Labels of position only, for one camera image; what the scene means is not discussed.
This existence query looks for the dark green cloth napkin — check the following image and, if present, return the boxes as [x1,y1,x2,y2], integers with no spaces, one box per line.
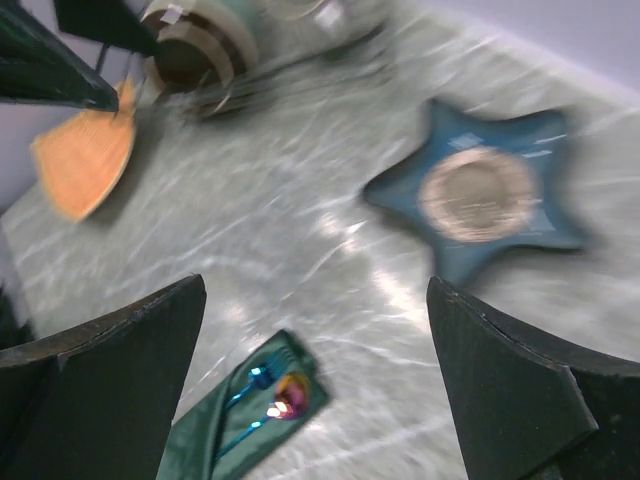
[156,329,330,479]

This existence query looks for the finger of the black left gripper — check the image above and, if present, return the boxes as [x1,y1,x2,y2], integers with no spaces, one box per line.
[1,1,119,112]
[53,0,157,56]

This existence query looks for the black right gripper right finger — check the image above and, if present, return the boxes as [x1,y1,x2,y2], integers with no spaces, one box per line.
[426,277,639,480]

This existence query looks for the iridescent rainbow metal spoon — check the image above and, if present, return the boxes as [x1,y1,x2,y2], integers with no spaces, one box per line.
[214,372,311,461]

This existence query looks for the blue star-shaped ceramic dish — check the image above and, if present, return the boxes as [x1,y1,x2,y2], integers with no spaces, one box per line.
[362,97,588,286]

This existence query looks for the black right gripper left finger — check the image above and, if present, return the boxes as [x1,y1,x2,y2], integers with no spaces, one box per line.
[1,274,206,480]

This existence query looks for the orange woven fan-shaped mat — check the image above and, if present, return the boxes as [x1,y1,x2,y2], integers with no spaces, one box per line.
[30,78,136,222]

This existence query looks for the dark brown ceramic bowl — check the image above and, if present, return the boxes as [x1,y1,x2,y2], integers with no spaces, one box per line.
[141,0,261,93]

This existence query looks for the blue metal fork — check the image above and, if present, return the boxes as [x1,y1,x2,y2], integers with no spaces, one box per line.
[225,348,295,410]

